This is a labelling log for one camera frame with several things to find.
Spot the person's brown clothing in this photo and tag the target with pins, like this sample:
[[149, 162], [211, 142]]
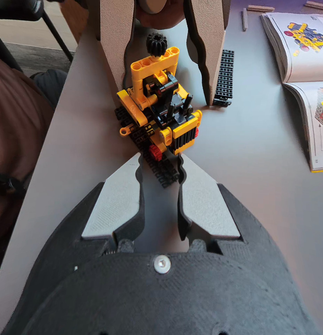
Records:
[[17, 125]]

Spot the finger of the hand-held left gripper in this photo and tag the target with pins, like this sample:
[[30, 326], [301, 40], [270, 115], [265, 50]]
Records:
[[115, 31], [209, 34]]

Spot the person's dark trouser leg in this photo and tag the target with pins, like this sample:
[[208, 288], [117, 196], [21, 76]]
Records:
[[50, 85]]

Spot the black lego track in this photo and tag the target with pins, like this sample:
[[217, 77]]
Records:
[[224, 76], [164, 172]]

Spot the yellow lego bulldozer model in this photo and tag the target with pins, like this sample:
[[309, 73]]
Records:
[[151, 70]]

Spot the person's left hand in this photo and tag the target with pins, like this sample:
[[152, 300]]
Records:
[[164, 22]]

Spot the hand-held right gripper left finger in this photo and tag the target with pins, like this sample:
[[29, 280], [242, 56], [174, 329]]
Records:
[[111, 204]]

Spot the grey lego axle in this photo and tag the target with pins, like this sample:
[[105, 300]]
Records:
[[244, 19]]

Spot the black chair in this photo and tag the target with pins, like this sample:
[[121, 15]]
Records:
[[55, 34]]

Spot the lego instruction booklet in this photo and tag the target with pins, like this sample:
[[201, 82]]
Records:
[[302, 65]]

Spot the brown lego axle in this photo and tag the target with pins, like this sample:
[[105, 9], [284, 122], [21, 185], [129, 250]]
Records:
[[260, 8], [317, 5]]

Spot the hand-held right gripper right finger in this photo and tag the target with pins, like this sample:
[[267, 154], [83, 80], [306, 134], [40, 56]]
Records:
[[205, 206]]

